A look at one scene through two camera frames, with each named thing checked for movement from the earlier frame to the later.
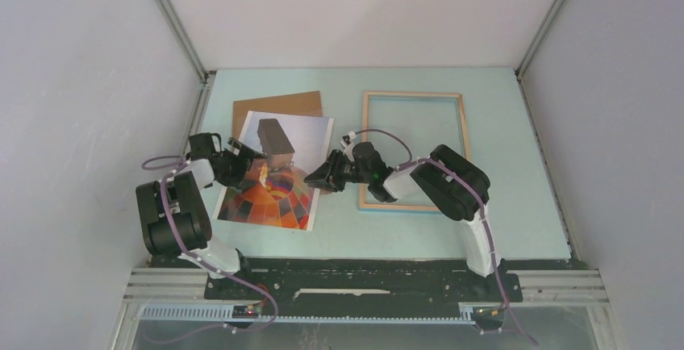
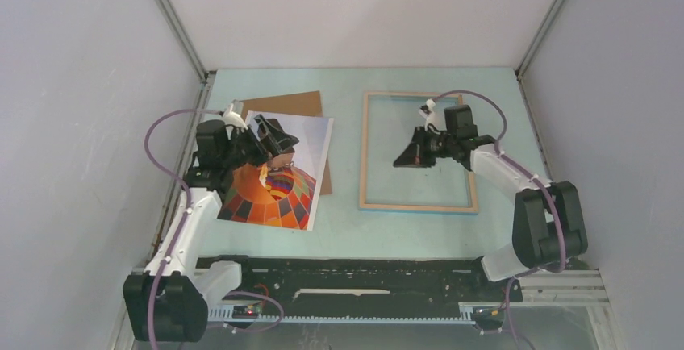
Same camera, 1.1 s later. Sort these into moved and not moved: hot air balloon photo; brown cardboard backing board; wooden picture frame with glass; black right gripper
Moved: black right gripper
Not moved: hot air balloon photo; wooden picture frame with glass; brown cardboard backing board
